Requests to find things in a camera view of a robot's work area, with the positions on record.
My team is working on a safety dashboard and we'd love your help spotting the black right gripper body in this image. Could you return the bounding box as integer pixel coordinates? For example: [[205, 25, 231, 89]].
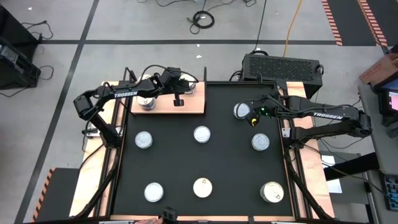
[[257, 95, 282, 119]]

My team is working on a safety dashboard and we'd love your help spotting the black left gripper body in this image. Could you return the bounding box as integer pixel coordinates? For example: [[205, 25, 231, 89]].
[[154, 81, 191, 96]]

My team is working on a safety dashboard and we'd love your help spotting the green white tuna can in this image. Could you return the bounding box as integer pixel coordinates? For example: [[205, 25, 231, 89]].
[[251, 133, 271, 152], [134, 131, 154, 149], [193, 125, 211, 144], [144, 182, 165, 203], [233, 102, 251, 120]]

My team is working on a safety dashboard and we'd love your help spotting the wooden tray board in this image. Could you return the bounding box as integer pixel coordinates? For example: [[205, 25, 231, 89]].
[[123, 66, 208, 116]]

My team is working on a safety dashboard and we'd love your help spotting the black perforated computer case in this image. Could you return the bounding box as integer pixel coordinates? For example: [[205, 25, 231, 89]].
[[241, 53, 324, 100]]

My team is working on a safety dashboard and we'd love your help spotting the black table mat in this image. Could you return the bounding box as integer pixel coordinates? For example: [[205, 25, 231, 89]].
[[112, 82, 295, 217]]

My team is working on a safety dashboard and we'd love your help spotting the black desk support bar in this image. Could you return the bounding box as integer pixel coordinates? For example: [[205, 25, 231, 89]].
[[323, 151, 380, 182]]

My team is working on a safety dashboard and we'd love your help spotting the white paper sheet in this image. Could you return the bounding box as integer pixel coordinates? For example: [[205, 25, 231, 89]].
[[321, 154, 343, 194]]

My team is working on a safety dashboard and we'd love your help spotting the black handheld device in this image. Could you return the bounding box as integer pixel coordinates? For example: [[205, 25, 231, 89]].
[[161, 205, 178, 224]]

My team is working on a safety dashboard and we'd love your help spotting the brown cardboard box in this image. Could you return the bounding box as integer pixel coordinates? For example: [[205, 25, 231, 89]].
[[358, 52, 398, 86]]

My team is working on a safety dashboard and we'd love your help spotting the grey desk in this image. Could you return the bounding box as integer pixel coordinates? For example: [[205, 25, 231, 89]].
[[357, 83, 398, 224]]

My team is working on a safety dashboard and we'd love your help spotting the black orange striped floor mat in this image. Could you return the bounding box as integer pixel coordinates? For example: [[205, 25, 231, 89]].
[[32, 167, 81, 223], [321, 0, 398, 48]]

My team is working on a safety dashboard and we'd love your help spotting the person's hand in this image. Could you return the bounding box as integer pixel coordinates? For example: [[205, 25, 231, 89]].
[[136, 217, 165, 224]]

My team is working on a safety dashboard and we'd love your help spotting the monitor with pink screen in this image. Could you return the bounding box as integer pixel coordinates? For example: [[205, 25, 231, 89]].
[[374, 81, 398, 127]]

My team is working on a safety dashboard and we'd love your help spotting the black keyboard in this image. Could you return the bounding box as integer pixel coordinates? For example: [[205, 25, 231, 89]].
[[382, 174, 398, 212]]

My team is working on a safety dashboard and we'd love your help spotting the black equipment case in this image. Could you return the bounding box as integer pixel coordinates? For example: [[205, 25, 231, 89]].
[[0, 5, 42, 91]]

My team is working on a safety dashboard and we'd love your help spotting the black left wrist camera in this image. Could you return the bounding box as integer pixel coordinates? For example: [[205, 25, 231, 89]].
[[161, 67, 183, 85]]

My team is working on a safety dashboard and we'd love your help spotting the black hanging cable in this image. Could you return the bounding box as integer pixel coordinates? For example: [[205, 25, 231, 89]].
[[252, 0, 268, 54]]

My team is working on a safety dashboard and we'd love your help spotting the coiled black cable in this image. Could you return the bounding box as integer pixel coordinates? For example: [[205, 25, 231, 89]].
[[185, 10, 216, 35]]

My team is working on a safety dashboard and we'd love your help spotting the yellow hanging cord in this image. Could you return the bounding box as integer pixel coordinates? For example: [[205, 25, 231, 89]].
[[282, 0, 304, 58]]

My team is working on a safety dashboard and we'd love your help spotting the black aluminium rig frame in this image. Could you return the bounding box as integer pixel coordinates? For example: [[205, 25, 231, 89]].
[[73, 79, 335, 224]]

